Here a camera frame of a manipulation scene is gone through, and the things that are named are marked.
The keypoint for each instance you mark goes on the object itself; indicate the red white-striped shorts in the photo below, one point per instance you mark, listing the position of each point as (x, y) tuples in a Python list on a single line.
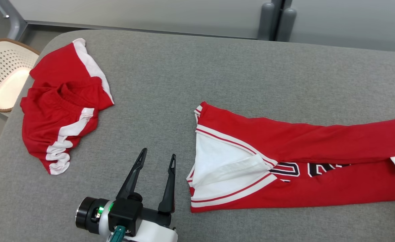
[(49, 117)]

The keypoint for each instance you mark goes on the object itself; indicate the grey partition post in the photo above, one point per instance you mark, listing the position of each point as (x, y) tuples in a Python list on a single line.
[(266, 20), (286, 23)]

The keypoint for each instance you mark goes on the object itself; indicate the grey metal frame leg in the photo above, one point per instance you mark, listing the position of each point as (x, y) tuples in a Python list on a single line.
[(14, 20)]

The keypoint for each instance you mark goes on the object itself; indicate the cream perforated laundry basket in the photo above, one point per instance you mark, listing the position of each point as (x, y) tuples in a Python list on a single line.
[(2, 67)]

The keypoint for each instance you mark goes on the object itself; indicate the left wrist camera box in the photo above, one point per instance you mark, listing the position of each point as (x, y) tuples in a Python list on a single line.
[(125, 215)]

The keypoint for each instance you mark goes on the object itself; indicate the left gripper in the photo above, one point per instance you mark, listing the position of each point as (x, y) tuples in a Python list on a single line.
[(157, 220)]

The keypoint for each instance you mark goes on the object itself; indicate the grey partition base rail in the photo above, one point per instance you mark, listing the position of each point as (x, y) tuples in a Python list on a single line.
[(117, 29)]

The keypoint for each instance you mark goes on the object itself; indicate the red white-trimmed jersey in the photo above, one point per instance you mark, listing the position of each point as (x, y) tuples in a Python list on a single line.
[(318, 141)]

